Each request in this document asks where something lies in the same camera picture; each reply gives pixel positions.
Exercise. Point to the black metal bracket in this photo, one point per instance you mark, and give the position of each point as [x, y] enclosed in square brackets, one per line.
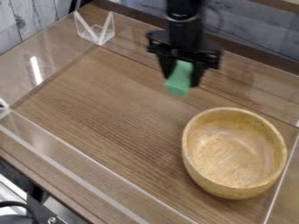
[43, 215]

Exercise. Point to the clear acrylic tray wall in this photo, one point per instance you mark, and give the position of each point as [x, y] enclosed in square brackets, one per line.
[94, 130]

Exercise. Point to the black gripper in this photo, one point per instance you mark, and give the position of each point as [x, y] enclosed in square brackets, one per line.
[182, 42]

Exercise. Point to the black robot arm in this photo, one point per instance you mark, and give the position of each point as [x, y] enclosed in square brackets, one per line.
[185, 8]

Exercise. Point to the wooden bowl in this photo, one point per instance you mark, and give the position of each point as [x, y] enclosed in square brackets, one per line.
[234, 152]

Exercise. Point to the green rectangular block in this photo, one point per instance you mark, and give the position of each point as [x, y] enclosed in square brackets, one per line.
[178, 84]

